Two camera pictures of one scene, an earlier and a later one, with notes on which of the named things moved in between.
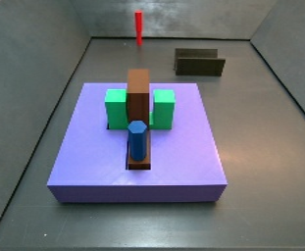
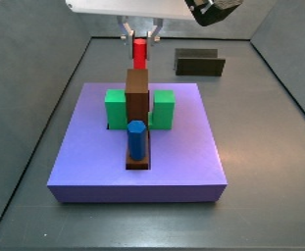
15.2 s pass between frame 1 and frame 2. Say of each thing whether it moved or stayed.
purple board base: stayed
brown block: stayed
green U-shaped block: stayed
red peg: moved
